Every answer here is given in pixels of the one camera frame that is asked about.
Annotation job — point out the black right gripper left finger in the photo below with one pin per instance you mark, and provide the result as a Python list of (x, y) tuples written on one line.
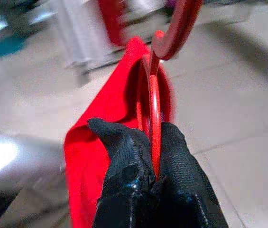
[(129, 180)]

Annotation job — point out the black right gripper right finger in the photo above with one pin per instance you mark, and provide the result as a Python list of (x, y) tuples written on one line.
[(183, 190)]

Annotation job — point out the plain red shirt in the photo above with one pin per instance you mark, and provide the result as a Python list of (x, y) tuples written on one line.
[(88, 166)]

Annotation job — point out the red hanger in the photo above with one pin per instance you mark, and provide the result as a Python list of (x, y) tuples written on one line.
[(156, 107)]

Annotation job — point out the teal floor mat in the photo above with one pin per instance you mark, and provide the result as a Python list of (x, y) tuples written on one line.
[(1, 48)]

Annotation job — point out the red shirt with printed logo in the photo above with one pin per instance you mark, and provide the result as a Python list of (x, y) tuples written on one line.
[(110, 19)]

